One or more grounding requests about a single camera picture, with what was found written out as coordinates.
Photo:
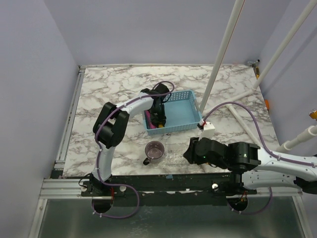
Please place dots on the aluminium table edge rail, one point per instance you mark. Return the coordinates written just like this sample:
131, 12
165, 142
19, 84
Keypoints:
62, 188

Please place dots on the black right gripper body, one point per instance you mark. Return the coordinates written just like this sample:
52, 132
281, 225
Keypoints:
194, 150

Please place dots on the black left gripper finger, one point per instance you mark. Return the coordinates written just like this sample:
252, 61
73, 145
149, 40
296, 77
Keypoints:
154, 118
161, 118

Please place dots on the white pvc pipe frame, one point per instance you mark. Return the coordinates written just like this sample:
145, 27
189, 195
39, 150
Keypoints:
304, 136

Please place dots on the pink toothpaste tube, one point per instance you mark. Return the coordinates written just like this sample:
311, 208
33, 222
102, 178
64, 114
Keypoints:
148, 116

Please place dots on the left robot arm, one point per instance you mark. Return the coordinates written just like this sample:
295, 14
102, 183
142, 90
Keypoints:
111, 124

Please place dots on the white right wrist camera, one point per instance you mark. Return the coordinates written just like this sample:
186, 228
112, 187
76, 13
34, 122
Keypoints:
207, 128

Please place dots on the clear textured glass tray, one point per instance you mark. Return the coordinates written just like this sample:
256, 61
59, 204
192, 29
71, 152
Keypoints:
173, 162

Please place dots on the purple grey mug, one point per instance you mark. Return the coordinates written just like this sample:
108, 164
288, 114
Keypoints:
154, 152

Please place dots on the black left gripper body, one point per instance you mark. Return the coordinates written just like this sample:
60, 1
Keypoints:
157, 118

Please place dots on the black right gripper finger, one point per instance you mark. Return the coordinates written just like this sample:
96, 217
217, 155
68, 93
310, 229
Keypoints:
193, 141
189, 155

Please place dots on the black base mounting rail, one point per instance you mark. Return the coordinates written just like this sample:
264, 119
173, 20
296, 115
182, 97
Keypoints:
165, 190

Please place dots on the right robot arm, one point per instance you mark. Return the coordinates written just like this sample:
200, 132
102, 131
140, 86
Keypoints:
253, 166

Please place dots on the light blue plastic basket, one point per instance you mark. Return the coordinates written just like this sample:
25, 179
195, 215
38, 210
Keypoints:
181, 111

